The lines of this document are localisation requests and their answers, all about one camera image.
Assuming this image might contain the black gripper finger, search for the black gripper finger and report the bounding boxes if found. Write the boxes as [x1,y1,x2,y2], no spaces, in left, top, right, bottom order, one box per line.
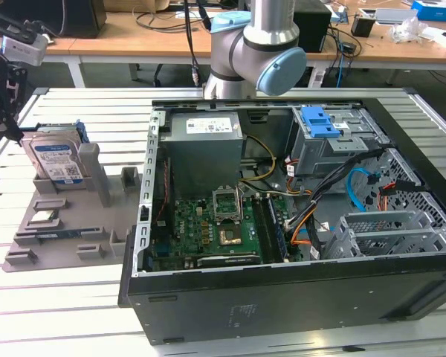
[0,107,24,144]

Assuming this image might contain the hard disk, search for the hard disk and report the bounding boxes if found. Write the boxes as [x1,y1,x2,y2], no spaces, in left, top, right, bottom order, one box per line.
[20,119,90,186]

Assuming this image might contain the orange power wire black plug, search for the orange power wire black plug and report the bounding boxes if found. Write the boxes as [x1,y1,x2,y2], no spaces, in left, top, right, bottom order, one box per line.
[377,181,421,213]

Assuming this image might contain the grey metal disk bay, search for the grey metal disk bay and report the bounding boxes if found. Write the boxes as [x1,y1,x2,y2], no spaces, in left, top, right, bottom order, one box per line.
[323,210,446,261]

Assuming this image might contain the silver CPU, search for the silver CPU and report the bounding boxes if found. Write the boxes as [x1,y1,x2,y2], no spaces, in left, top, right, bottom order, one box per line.
[31,210,57,224]

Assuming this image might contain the grey parts rack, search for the grey parts rack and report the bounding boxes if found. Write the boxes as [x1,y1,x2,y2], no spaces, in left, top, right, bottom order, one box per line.
[2,143,142,273]

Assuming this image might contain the large black box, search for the large black box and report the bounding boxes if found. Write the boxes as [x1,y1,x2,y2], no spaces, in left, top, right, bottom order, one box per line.
[40,0,107,39]

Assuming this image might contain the blue RAM stick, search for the blue RAM stick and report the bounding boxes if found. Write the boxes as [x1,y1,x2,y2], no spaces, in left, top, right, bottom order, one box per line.
[35,230,83,241]

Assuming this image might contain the brown cardboard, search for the brown cardboard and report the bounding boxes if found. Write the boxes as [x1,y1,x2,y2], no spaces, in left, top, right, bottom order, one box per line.
[103,0,170,14]

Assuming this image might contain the grey power supply unit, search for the grey power supply unit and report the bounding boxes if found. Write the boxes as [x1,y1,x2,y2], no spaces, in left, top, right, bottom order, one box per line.
[159,112,246,190]

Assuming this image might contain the green motherboard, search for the green motherboard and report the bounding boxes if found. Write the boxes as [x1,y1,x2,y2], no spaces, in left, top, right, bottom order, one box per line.
[148,178,306,268]

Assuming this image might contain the thin metal locking lever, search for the thin metal locking lever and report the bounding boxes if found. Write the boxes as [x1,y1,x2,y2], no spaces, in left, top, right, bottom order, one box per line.
[237,184,246,222]

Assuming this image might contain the CPU socket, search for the CPU socket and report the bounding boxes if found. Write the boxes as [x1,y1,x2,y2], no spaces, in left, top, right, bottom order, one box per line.
[218,227,244,248]

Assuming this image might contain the black graphics card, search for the black graphics card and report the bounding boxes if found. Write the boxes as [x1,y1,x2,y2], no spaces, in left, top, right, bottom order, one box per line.
[196,254,263,268]

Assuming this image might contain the black RAM slot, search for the black RAM slot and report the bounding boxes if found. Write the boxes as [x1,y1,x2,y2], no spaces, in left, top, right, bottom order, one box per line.
[251,199,273,263]

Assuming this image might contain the dark RAM stick with label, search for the dark RAM stick with label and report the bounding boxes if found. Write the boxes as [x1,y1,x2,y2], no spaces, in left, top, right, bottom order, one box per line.
[266,197,288,262]

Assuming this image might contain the grey drive cage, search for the grey drive cage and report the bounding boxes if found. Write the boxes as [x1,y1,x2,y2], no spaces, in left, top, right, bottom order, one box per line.
[285,106,390,179]

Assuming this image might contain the blue plastic drive latch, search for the blue plastic drive latch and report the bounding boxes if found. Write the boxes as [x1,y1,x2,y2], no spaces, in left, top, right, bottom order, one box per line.
[300,106,341,138]

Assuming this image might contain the white power strip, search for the white power strip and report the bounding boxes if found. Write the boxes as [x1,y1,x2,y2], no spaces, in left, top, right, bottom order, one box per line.
[308,68,326,89]

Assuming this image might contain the black PC case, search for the black PC case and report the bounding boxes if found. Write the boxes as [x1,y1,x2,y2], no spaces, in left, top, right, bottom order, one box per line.
[117,97,446,347]

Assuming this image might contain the small black container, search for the small black container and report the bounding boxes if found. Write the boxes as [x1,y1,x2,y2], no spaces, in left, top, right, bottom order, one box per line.
[351,16,376,38]

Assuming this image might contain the flat grey tray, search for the flat grey tray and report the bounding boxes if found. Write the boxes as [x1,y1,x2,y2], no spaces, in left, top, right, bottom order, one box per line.
[358,7,419,26]

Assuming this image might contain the crumpled clear plastic bag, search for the crumpled clear plastic bag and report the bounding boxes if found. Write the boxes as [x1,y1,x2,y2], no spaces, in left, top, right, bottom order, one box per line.
[388,16,430,44]

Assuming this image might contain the blue cardboard box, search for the blue cardboard box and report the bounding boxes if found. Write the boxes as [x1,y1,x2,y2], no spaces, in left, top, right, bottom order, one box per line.
[410,0,446,22]

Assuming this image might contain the white box black inlay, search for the white box black inlay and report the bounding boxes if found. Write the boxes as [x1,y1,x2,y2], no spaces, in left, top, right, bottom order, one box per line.
[421,28,446,50]

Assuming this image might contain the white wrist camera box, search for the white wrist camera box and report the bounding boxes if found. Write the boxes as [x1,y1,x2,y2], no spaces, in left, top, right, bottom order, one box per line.
[0,14,49,67]

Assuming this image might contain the wooden desk white frame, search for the wooden desk white frame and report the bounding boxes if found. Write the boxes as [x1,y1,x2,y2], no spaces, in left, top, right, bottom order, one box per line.
[40,7,216,89]
[304,0,446,86]

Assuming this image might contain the black cables on desk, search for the black cables on desk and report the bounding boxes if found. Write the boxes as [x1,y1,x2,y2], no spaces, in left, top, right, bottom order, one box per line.
[133,9,213,35]

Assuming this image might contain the red thin wire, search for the red thin wire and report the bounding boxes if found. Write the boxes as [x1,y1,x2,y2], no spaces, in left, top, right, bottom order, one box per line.
[156,158,172,226]

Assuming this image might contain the thin cable silver connector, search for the thin cable silver connector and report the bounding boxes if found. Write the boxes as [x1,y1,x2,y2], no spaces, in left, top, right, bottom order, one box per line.
[184,0,203,89]

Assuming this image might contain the yellow wire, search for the yellow wire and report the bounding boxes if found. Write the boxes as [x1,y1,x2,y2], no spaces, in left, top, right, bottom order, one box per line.
[239,135,277,183]

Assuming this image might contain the orange wire bundle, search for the orange wire bundle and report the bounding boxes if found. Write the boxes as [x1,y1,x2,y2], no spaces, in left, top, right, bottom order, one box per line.
[290,213,319,247]

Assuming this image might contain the black cable bundle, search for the black cable bundle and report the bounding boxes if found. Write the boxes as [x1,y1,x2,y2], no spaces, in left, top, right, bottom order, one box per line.
[284,147,398,228]

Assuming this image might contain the hanging blue cable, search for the hanging blue cable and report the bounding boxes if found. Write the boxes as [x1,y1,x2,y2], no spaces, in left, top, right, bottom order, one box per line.
[336,55,352,89]

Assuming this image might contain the blue data wire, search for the blue data wire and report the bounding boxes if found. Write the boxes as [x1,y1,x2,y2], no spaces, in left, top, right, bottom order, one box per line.
[347,169,381,213]

